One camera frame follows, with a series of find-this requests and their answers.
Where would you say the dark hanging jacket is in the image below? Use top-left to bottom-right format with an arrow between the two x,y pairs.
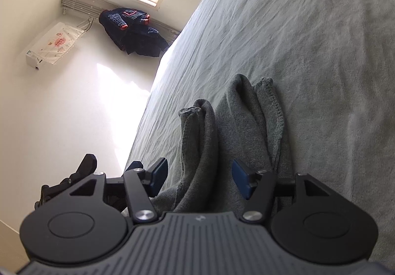
99,8 -> 169,58

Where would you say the grey knit sweater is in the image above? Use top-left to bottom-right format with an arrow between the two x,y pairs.
153,74 -> 294,217

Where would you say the white wall hanging cloth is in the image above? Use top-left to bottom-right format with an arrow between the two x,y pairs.
26,22 -> 85,67

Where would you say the grey bed sheet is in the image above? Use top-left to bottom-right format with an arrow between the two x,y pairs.
129,0 -> 394,268

